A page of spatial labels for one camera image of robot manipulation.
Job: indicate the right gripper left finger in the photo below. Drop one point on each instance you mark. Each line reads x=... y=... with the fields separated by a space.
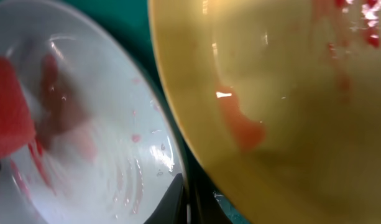
x=172 y=208

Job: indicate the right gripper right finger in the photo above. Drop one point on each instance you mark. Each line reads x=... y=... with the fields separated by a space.
x=204 y=207

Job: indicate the green plate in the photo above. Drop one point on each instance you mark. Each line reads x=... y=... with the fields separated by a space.
x=279 y=101

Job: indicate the light blue plate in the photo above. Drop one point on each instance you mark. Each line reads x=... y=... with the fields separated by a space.
x=104 y=151

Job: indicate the red sponge with dark scourer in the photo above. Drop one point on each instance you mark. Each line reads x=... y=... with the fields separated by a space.
x=16 y=125

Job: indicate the blue plastic tray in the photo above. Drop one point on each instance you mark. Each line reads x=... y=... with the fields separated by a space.
x=128 y=22

